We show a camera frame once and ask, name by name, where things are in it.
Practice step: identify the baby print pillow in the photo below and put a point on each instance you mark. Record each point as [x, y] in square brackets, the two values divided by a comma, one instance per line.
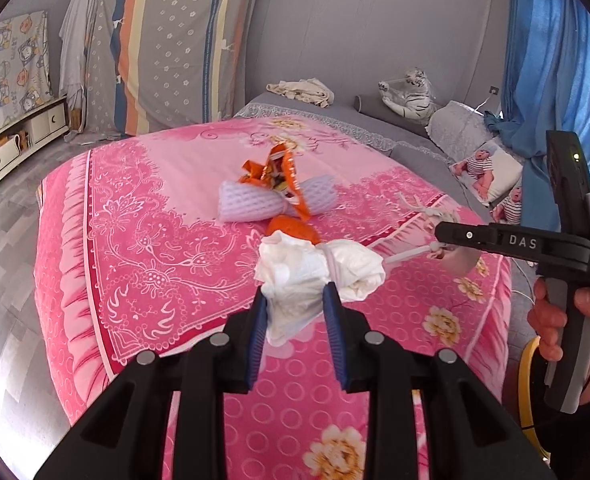
[494, 177]

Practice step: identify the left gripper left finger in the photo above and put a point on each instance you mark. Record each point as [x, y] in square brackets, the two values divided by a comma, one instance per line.
[123, 433]

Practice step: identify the white drawer cabinet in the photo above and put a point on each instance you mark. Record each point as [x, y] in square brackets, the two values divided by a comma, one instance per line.
[27, 135]

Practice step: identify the cream crumpled cloth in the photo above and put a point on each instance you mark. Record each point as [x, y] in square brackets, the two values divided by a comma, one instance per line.
[310, 91]

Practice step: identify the right hand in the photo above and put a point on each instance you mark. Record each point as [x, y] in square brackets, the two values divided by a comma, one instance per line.
[547, 320]

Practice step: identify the white hanging cloth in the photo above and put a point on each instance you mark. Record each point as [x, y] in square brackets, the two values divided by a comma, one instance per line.
[76, 34]

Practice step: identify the yellow rimmed trash bin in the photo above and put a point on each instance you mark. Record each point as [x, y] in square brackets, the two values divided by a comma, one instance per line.
[526, 417]

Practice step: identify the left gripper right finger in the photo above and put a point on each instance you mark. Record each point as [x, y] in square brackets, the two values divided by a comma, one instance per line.
[468, 434]

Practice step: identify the white foam fruit net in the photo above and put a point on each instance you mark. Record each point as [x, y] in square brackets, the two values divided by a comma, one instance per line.
[243, 202]

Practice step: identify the pink floral blanket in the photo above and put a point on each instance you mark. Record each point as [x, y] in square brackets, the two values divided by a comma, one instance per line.
[132, 256]

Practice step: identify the orange peel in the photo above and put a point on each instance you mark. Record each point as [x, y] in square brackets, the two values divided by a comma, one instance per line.
[293, 227]

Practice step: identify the orange snack wrapper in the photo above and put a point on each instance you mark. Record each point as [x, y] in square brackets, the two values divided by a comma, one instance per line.
[278, 174]

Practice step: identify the grey pillow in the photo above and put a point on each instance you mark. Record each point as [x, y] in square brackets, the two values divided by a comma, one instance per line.
[457, 130]

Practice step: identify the cartoon print sheet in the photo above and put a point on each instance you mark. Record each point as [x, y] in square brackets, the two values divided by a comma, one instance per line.
[25, 81]

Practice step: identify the white tissue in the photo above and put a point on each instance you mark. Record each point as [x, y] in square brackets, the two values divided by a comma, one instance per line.
[293, 273]

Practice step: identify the striped upright mattress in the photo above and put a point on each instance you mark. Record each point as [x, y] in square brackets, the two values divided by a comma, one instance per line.
[160, 64]

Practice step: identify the blue curtain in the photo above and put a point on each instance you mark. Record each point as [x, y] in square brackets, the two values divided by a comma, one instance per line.
[546, 87]

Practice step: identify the white tiger plush toy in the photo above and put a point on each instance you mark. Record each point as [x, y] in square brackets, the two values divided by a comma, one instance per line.
[410, 97]

